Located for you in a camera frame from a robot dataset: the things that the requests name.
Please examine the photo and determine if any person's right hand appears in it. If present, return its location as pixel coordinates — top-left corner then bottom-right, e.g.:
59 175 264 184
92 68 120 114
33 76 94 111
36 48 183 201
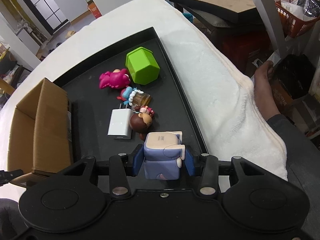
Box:
254 61 280 121

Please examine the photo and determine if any black side table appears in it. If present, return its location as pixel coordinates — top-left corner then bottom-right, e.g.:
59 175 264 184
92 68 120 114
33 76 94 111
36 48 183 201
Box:
169 0 271 64

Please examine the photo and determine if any red plastic basket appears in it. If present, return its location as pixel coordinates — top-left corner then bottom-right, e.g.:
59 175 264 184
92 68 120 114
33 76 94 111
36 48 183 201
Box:
274 0 319 38

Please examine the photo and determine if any orange cardboard box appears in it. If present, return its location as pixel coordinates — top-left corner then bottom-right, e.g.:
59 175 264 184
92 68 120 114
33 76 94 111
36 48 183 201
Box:
87 0 102 18

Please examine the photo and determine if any brown cardboard box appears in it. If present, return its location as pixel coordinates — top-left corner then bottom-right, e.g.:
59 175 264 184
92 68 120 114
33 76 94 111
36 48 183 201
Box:
8 79 73 188

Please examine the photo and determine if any white wall charger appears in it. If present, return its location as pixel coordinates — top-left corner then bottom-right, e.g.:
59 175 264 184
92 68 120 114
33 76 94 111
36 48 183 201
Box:
107 105 133 140

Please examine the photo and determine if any brown bear figurine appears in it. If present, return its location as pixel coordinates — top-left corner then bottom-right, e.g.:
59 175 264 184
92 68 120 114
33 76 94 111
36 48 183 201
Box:
129 106 154 140

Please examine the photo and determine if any red blue figurine with mug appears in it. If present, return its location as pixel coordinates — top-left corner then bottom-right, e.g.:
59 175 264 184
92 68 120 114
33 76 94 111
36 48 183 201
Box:
117 87 151 107

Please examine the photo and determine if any green hexagonal container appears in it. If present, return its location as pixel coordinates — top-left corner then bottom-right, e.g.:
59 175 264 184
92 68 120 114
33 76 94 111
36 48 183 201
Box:
125 47 160 85

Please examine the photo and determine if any purple cube figurine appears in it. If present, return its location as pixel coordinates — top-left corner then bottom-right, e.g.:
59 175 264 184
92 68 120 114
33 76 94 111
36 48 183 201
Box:
144 131 185 180

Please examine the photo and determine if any magenta dinosaur toy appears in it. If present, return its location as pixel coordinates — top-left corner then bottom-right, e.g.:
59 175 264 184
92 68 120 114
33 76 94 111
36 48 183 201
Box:
99 68 131 89

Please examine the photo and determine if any black rectangular tray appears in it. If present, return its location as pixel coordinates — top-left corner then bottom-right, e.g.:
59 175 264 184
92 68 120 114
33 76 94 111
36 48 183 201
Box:
55 27 207 161

